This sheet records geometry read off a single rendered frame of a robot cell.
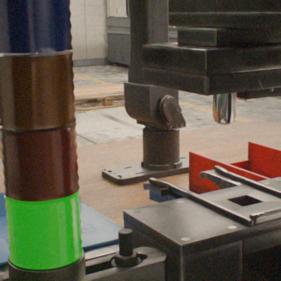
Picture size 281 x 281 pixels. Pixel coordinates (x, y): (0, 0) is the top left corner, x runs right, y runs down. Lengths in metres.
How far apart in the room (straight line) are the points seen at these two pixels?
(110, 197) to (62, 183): 0.59
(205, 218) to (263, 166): 0.40
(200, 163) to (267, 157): 0.12
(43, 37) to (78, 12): 11.75
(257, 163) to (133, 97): 0.22
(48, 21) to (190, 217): 0.32
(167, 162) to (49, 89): 0.71
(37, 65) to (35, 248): 0.09
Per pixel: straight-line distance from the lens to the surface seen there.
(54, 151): 0.28
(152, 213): 0.56
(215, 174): 0.68
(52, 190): 0.28
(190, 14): 0.54
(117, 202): 0.85
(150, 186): 0.64
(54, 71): 0.28
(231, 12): 0.49
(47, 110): 0.28
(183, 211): 0.56
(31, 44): 0.27
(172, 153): 0.97
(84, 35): 12.08
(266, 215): 0.54
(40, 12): 0.27
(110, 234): 0.67
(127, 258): 0.48
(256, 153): 0.95
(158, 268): 0.49
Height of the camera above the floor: 1.18
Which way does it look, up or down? 13 degrees down
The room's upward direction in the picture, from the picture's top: 1 degrees counter-clockwise
